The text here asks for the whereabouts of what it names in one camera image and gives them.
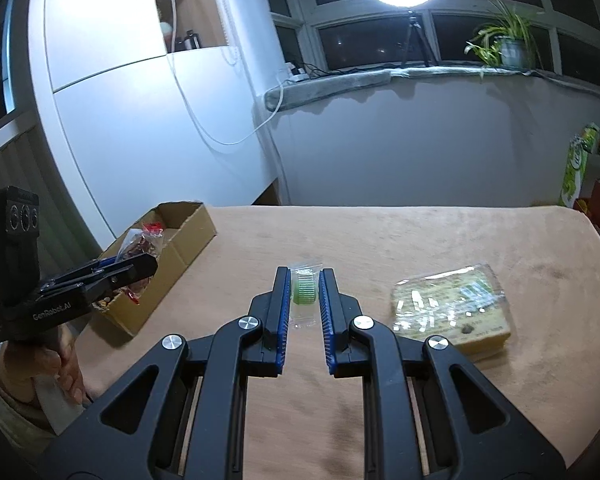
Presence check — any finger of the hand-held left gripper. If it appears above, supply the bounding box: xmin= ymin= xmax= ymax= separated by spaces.
xmin=87 ymin=252 xmax=159 ymax=305
xmin=40 ymin=258 xmax=127 ymax=286

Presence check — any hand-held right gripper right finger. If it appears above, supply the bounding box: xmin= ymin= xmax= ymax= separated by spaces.
xmin=318 ymin=267 xmax=566 ymax=480

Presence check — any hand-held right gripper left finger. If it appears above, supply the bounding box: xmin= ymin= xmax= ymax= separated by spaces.
xmin=27 ymin=266 xmax=292 ymax=480

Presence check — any green candy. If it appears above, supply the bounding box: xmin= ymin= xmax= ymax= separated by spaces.
xmin=286 ymin=260 xmax=325 ymax=331

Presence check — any cardboard box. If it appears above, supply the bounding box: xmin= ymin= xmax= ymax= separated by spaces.
xmin=86 ymin=201 xmax=217 ymax=338

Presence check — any person's left hand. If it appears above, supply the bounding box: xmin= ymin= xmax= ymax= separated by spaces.
xmin=0 ymin=322 xmax=88 ymax=433

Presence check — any clear biscuit packet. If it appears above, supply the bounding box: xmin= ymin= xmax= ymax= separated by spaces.
xmin=390 ymin=262 xmax=513 ymax=361

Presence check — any grey windowsill cover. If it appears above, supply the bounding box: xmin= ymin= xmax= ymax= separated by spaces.
xmin=264 ymin=65 xmax=600 ymax=113

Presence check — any white power strip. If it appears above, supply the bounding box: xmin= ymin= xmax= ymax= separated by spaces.
xmin=282 ymin=62 xmax=313 ymax=84

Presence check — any green snack bag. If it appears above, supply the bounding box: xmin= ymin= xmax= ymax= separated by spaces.
xmin=558 ymin=122 xmax=600 ymax=208

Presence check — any black light tripod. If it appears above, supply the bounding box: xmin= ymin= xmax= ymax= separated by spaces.
xmin=400 ymin=9 xmax=436 ymax=68

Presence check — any potted plant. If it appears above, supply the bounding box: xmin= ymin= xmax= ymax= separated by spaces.
xmin=462 ymin=0 xmax=548 ymax=78

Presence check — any white wall cabinet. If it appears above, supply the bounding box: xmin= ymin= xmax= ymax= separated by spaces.
xmin=27 ymin=0 xmax=281 ymax=261

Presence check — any white cable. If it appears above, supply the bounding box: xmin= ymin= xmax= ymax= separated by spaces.
xmin=162 ymin=0 xmax=286 ymax=147

